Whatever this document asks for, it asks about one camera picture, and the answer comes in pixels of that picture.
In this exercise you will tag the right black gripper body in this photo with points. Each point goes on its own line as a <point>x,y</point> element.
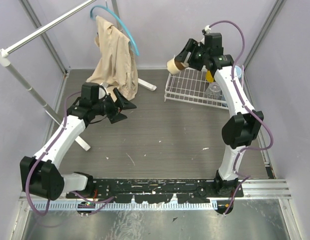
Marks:
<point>198,60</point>

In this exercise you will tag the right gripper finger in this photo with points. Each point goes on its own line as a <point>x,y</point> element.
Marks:
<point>188,49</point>
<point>183,65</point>

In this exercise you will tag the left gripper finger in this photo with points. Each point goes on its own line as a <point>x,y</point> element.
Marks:
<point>117,118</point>
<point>121,102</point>

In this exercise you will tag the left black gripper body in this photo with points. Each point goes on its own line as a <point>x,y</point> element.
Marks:
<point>112,107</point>

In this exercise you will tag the clear glass amber base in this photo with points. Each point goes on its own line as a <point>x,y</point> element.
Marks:
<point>173,66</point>

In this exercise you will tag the yellow mug black handle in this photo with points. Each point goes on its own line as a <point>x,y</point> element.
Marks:
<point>209,77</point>

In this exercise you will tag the clear plastic cup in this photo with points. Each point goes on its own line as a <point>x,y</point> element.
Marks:
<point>213,91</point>

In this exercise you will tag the light blue handled mug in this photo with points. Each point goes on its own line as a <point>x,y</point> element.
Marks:
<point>238,71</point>

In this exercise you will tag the light blue plastic cup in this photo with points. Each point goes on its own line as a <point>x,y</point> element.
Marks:
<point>224,104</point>

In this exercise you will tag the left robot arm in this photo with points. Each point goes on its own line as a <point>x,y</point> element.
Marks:
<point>40,174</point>

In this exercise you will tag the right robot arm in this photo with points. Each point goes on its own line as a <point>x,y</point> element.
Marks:
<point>244,123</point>

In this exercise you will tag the silver garment rack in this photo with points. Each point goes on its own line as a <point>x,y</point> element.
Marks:
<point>4,53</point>

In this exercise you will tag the beige shirt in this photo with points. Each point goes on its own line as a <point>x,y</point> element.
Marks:
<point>117,66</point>

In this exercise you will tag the teal clothes hanger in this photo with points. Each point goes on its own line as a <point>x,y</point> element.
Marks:
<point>132,41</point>

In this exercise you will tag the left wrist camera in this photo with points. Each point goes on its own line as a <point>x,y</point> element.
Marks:
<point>102,92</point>

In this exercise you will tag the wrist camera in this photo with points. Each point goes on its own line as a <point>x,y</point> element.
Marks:
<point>102,92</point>
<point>205,31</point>

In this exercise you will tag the white wire dish rack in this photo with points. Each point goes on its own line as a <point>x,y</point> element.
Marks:
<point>189,86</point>

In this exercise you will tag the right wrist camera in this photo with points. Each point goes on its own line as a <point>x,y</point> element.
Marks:
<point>205,31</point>

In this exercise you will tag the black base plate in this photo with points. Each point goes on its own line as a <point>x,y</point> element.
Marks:
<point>155,191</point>

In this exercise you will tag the aluminium frame rail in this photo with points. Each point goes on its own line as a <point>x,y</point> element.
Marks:
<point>252,189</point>

